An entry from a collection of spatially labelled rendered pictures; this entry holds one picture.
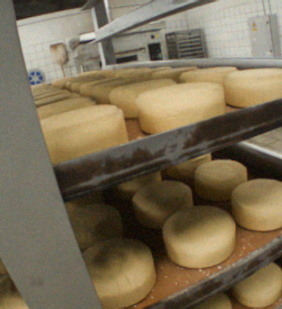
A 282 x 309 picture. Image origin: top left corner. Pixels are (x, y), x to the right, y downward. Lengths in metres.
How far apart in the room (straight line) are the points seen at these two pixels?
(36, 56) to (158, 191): 5.73
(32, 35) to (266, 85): 5.84
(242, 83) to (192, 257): 0.11
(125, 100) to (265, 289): 0.20
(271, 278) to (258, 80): 0.18
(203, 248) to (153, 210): 0.06
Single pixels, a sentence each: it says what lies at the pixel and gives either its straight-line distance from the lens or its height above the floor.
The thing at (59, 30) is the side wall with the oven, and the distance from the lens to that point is 6.01.
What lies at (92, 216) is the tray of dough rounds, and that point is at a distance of 0.23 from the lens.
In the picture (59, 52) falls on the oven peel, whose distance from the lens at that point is 5.91.
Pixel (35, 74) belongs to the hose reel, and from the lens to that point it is 5.78.
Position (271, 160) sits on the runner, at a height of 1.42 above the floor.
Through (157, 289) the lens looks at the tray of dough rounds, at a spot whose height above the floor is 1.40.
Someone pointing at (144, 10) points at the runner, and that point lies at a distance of 0.46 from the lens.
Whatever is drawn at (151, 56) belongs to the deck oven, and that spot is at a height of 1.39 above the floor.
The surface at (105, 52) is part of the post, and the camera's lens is 0.72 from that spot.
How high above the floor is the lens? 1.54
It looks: 20 degrees down
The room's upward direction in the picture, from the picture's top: 11 degrees counter-clockwise
